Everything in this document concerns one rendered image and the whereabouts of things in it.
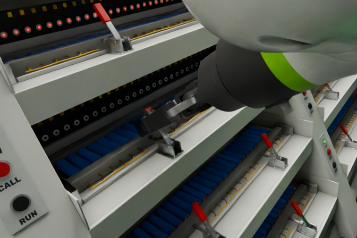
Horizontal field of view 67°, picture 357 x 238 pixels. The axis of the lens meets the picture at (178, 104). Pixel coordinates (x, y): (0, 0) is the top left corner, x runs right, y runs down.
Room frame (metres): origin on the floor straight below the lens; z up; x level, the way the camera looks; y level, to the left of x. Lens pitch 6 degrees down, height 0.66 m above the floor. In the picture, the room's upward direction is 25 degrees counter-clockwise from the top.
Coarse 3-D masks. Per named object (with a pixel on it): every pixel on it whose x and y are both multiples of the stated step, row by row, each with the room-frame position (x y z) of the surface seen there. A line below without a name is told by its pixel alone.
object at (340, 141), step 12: (348, 108) 1.13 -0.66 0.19; (336, 120) 1.06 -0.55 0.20; (348, 120) 1.06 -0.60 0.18; (336, 132) 0.97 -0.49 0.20; (348, 132) 0.98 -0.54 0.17; (336, 144) 0.94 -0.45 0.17; (348, 144) 0.91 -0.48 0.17; (348, 156) 0.87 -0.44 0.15; (348, 168) 0.81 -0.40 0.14; (348, 180) 0.81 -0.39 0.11
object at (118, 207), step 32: (96, 128) 0.54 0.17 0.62; (192, 128) 0.53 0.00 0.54; (224, 128) 0.53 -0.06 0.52; (128, 160) 0.46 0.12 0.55; (160, 160) 0.44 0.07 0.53; (192, 160) 0.46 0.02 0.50; (128, 192) 0.38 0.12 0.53; (160, 192) 0.41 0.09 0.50; (96, 224) 0.34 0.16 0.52; (128, 224) 0.37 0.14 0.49
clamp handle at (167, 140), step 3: (147, 108) 0.46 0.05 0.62; (144, 111) 0.46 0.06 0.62; (159, 129) 0.46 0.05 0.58; (162, 129) 0.46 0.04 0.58; (159, 132) 0.46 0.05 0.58; (162, 132) 0.46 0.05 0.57; (165, 132) 0.46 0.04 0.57; (162, 135) 0.45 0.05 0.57; (165, 135) 0.46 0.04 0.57; (165, 138) 0.45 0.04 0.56; (168, 138) 0.46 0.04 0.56; (165, 141) 0.45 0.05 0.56; (168, 141) 0.45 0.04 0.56; (171, 141) 0.46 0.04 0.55
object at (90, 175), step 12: (156, 132) 0.50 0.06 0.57; (168, 132) 0.53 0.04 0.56; (132, 144) 0.46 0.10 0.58; (144, 144) 0.48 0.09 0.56; (108, 156) 0.44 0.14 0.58; (120, 156) 0.45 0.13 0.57; (132, 156) 0.45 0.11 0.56; (84, 168) 0.42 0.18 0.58; (96, 168) 0.42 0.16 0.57; (108, 168) 0.43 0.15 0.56; (120, 168) 0.43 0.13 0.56; (72, 180) 0.40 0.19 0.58; (84, 180) 0.40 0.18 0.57; (96, 180) 0.42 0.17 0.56
